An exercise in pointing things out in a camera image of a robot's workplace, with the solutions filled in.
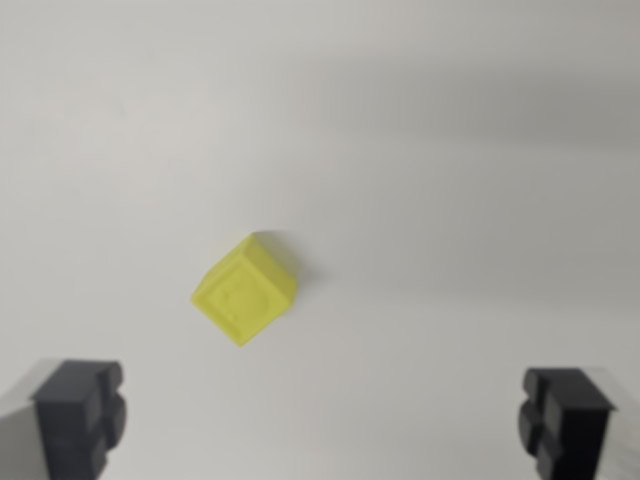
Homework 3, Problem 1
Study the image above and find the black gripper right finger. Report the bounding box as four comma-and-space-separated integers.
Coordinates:
517, 366, 640, 480

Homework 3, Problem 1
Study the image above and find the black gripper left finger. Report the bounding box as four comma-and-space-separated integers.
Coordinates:
0, 356, 129, 480

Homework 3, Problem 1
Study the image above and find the yellow embossed cube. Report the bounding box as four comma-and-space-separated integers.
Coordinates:
190, 233, 300, 348

